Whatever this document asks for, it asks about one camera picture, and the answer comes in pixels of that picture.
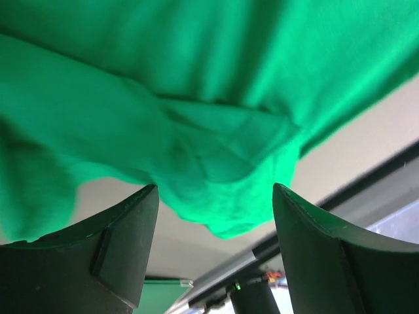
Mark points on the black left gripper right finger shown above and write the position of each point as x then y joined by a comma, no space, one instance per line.
334,266

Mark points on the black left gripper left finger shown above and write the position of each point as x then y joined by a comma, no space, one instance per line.
97,265

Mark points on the green t shirt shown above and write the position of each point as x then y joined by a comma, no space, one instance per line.
212,101

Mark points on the green folding board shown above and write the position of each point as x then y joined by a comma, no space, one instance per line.
158,294

